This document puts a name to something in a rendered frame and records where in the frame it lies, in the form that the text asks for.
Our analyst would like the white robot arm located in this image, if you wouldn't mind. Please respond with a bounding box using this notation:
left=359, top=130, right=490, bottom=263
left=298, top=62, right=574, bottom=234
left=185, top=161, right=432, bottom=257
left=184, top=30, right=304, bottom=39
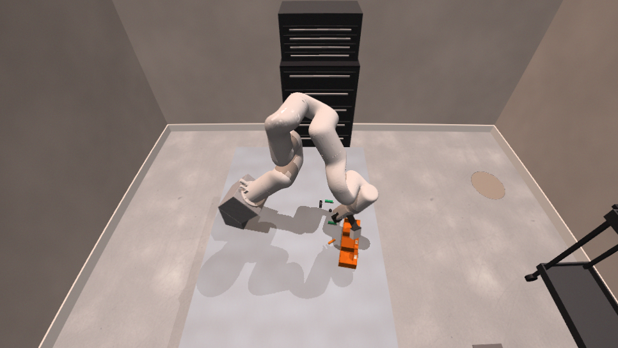
left=239, top=92, right=379, bottom=214

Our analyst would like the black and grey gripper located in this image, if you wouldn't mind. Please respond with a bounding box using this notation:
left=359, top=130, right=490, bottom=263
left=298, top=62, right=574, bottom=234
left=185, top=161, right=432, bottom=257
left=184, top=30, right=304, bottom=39
left=331, top=204, right=355, bottom=223

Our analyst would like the orange open bin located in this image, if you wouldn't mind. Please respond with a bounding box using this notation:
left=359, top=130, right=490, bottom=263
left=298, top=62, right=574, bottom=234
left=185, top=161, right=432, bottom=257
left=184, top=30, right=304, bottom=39
left=338, top=218, right=359, bottom=269

